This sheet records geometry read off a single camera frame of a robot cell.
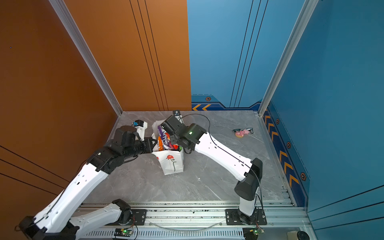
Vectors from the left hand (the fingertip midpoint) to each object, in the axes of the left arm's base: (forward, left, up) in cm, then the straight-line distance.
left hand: (157, 140), depth 71 cm
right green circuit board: (-33, -48, -27) cm, 64 cm away
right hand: (+5, -8, -1) cm, 9 cm away
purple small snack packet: (+2, -3, -2) cm, 5 cm away
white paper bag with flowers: (-6, -6, -10) cm, 13 cm away
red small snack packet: (-1, -9, -5) cm, 10 cm away
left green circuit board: (-34, +16, -29) cm, 47 cm away
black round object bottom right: (-35, -63, -17) cm, 74 cm away
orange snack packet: (-1, -1, -2) cm, 3 cm away
